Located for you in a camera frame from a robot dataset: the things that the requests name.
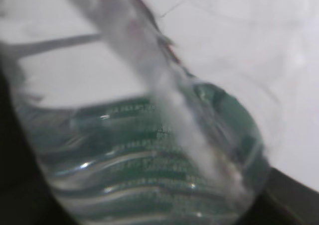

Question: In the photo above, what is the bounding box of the clear green-label water bottle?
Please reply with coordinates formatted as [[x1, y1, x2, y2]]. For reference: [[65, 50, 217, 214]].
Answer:
[[0, 0, 271, 225]]

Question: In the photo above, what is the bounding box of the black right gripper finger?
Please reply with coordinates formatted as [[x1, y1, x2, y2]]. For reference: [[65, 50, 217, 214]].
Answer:
[[0, 76, 76, 225]]

